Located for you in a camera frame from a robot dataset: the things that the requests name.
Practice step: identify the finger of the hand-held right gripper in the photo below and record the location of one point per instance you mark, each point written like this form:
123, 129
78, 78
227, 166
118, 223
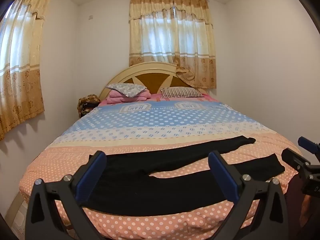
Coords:
308, 145
295, 158

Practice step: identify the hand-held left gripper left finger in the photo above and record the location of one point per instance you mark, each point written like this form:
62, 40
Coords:
93, 175

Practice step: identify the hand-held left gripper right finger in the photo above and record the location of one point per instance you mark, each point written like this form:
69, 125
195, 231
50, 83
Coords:
223, 177

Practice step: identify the black pants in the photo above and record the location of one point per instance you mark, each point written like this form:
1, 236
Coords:
162, 172

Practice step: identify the brown floral bag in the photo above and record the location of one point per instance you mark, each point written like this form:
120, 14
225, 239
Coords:
86, 103

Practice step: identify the polka dot bedspread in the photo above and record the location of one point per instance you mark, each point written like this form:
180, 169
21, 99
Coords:
150, 130

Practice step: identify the pink folded blanket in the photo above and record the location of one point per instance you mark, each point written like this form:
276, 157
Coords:
117, 97

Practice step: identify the grey floral pillow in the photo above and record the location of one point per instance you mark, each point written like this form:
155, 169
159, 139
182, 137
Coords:
127, 88

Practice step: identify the striped pillow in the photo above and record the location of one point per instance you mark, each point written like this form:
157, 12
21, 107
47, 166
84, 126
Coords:
181, 92

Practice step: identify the pink bed sheet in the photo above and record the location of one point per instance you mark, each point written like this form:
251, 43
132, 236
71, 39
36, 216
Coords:
156, 97

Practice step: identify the beige wooden headboard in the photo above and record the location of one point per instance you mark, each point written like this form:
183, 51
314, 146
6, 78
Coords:
147, 72

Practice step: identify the beige side window curtain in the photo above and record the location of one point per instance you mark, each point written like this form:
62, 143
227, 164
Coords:
23, 60

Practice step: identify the beige curtain behind headboard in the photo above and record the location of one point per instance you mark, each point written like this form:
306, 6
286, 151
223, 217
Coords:
172, 37

